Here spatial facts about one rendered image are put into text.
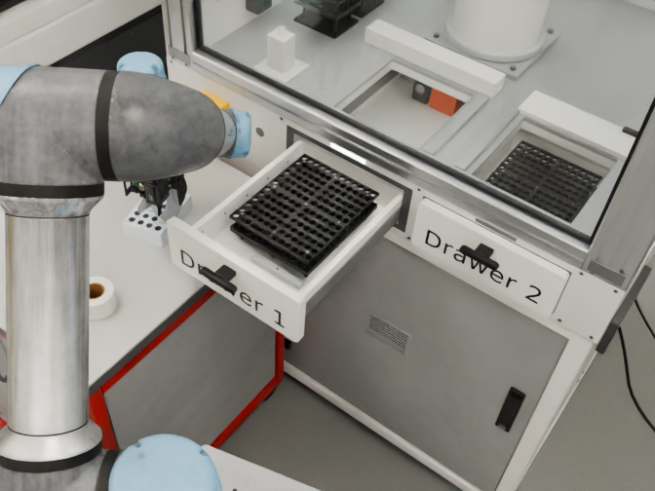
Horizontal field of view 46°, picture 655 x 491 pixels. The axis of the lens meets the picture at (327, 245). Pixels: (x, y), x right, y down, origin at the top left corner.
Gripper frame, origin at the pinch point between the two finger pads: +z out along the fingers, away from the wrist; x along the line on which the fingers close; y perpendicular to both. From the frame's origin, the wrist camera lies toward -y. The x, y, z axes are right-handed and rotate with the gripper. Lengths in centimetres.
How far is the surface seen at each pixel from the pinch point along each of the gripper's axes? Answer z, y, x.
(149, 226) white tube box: 2.5, 3.2, -2.3
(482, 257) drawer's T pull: -10, -4, 60
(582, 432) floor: 81, -40, 100
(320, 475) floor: 81, 1, 37
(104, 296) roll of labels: 1.3, 22.4, 0.2
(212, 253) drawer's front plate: -10.5, 14.6, 18.1
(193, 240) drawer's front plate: -10.9, 13.5, 13.9
